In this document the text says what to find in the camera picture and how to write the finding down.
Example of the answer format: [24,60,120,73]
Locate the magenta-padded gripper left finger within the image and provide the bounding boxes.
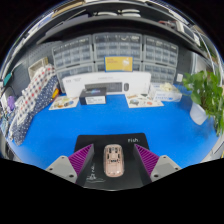
[45,143,96,187]

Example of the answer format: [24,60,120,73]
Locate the illustrated picture card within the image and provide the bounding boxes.
[48,95,80,111]
[125,93,165,109]

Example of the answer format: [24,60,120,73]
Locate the purple object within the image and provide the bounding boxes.
[6,95,16,112]

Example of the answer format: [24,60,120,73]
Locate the long white keyboard box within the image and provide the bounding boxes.
[62,71,152,98]

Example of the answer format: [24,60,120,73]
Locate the green plant in white pot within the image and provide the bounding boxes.
[181,69,224,136]

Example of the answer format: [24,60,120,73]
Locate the black wall shelf unit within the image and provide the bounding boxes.
[13,0,218,64]

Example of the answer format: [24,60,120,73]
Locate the transparent pink computer mouse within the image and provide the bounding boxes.
[103,143,125,178]

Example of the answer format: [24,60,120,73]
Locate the patterned polka dot cloth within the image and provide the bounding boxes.
[7,63,59,147]

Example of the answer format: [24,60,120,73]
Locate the yellow and blue box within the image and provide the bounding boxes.
[104,55,134,73]

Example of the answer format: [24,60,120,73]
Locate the small black box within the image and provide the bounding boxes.
[78,87,108,106]

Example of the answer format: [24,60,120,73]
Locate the black mouse pad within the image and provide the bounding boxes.
[73,132,150,191]

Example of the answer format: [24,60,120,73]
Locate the white plastic crate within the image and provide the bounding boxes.
[27,57,50,80]

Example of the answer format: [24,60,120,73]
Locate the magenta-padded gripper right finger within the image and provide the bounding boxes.
[132,143,183,186]

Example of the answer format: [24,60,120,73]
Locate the white blue glove box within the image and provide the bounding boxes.
[148,82,183,103]

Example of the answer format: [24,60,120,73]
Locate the teal tool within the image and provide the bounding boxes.
[2,71,13,86]

